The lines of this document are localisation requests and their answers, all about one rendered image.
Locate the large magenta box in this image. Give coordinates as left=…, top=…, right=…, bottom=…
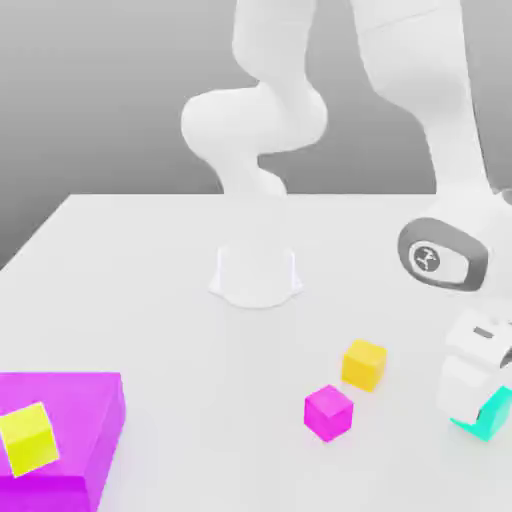
left=0, top=371, right=127, bottom=512

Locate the small orange cube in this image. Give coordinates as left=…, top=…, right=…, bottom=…
left=340, top=338, right=388, bottom=394

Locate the small turquoise cube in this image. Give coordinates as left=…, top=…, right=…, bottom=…
left=449, top=385, right=512, bottom=444

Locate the small yellow cube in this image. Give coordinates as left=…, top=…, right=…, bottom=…
left=0, top=401, right=61, bottom=480

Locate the small magenta cube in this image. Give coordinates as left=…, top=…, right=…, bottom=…
left=303, top=384, right=355, bottom=444

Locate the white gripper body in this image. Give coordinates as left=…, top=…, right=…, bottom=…
left=435, top=354, right=504, bottom=425

